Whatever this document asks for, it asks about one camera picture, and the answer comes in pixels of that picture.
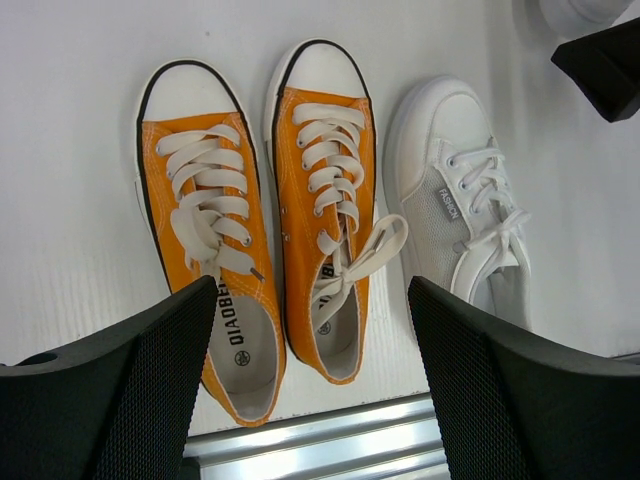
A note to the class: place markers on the aluminium mounting rail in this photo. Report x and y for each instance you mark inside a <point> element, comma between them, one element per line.
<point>393,439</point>

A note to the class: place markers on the left orange canvas sneaker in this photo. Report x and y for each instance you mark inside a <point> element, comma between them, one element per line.
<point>199,190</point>

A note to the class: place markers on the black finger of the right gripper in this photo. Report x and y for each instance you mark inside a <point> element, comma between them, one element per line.
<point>605,67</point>

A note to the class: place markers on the right orange canvas sneaker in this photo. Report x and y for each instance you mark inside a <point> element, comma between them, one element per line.
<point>321,138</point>

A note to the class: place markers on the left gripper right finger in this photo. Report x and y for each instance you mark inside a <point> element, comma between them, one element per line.
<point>513,405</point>

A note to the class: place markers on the white sneaker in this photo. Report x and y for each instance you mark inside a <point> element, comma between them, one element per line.
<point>445,174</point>
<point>571,19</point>

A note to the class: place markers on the orange canvas sneaker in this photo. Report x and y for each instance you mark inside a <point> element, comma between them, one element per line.
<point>199,190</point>
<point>321,138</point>

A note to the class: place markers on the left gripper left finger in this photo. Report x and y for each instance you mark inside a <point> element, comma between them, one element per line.
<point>116,404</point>

